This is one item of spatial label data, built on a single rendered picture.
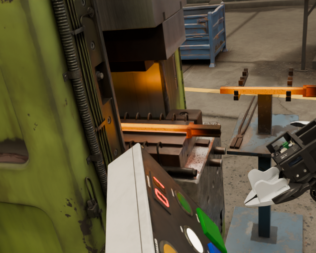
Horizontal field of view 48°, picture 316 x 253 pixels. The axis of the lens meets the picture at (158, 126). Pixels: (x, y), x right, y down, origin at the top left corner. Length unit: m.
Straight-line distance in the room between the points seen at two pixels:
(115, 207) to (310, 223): 1.81
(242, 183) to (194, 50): 2.77
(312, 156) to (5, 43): 0.61
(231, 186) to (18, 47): 2.02
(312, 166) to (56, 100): 0.50
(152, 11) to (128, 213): 0.49
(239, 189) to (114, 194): 1.94
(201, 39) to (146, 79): 3.56
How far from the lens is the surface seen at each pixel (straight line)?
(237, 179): 2.59
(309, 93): 1.55
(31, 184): 0.89
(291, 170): 0.68
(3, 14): 0.73
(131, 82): 1.40
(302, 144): 0.67
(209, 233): 0.71
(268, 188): 0.70
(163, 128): 1.15
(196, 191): 1.06
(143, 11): 0.86
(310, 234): 2.23
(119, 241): 0.52
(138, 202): 0.55
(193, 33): 4.91
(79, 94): 0.78
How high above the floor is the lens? 1.53
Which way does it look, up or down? 27 degrees down
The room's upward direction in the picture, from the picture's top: 9 degrees counter-clockwise
